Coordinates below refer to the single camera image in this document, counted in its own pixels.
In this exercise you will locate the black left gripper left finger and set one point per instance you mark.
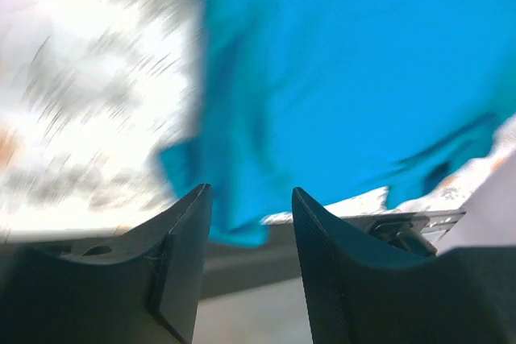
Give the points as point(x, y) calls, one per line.
point(139, 287)

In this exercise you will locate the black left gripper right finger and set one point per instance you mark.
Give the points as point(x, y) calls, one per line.
point(371, 283)

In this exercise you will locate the blue t shirt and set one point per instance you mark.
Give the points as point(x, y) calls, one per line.
point(341, 97)

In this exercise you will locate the aluminium frame rail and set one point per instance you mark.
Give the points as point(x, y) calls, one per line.
point(423, 222)

